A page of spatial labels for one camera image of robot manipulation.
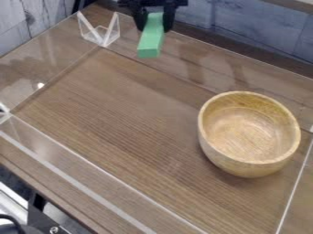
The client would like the green rectangular stick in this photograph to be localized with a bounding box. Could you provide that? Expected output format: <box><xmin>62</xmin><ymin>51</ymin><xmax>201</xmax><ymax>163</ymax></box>
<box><xmin>137</xmin><ymin>12</ymin><xmax>164</xmax><ymax>59</ymax></box>

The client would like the clear acrylic tray wall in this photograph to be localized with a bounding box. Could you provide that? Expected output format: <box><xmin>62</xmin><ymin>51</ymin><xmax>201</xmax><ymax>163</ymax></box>
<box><xmin>0</xmin><ymin>103</ymin><xmax>208</xmax><ymax>234</ymax></box>

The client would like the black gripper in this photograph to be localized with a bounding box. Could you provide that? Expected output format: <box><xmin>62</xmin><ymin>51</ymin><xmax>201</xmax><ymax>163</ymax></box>
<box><xmin>118</xmin><ymin>0</ymin><xmax>189</xmax><ymax>33</ymax></box>

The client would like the black cable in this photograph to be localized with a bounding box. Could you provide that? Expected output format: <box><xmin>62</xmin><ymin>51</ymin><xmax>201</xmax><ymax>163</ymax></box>
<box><xmin>0</xmin><ymin>213</ymin><xmax>26</xmax><ymax>234</ymax></box>

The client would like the wooden bowl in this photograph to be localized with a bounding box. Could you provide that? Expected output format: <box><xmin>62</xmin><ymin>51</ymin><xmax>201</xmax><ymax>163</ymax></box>
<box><xmin>197</xmin><ymin>90</ymin><xmax>301</xmax><ymax>178</ymax></box>

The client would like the black table frame leg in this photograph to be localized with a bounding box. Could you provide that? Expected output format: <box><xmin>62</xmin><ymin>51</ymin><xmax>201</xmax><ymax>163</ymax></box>
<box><xmin>27</xmin><ymin>193</ymin><xmax>74</xmax><ymax>234</ymax></box>

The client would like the clear acrylic corner bracket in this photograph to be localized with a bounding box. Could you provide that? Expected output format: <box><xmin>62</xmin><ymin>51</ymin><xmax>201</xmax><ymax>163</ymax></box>
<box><xmin>78</xmin><ymin>11</ymin><xmax>121</xmax><ymax>48</ymax></box>

